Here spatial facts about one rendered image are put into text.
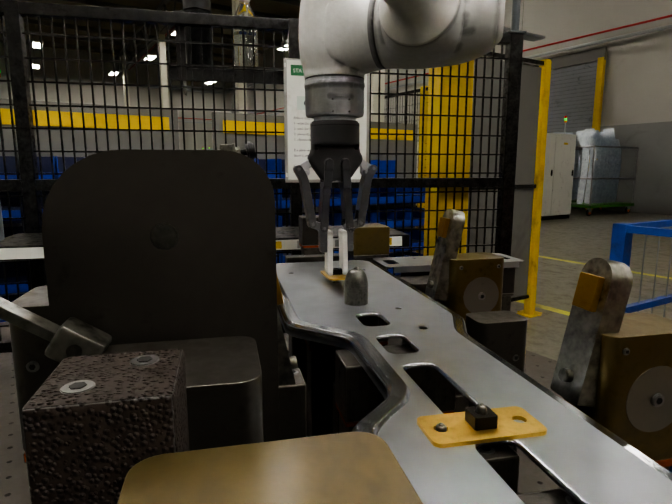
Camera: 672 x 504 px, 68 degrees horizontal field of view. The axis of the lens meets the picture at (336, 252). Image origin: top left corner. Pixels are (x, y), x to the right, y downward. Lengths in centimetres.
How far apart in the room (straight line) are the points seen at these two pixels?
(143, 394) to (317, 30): 63
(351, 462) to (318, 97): 62
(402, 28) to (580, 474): 52
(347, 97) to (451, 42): 16
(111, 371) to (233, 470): 7
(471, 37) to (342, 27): 17
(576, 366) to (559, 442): 11
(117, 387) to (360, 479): 9
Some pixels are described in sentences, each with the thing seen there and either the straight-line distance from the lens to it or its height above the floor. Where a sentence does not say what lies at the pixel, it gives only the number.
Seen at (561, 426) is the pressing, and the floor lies 100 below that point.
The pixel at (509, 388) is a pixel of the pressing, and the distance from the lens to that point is 45.
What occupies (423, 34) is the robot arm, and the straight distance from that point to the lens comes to 67.
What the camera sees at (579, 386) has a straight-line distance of 48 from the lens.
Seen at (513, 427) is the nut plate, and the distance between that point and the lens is 38.
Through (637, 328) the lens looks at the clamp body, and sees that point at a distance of 50.
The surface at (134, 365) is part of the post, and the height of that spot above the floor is 110.
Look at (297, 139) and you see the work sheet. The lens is 132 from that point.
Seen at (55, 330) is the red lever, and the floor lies 109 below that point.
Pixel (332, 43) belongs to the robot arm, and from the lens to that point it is 74.
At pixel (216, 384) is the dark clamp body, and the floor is 108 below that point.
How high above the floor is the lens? 118
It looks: 9 degrees down
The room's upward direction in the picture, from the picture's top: straight up
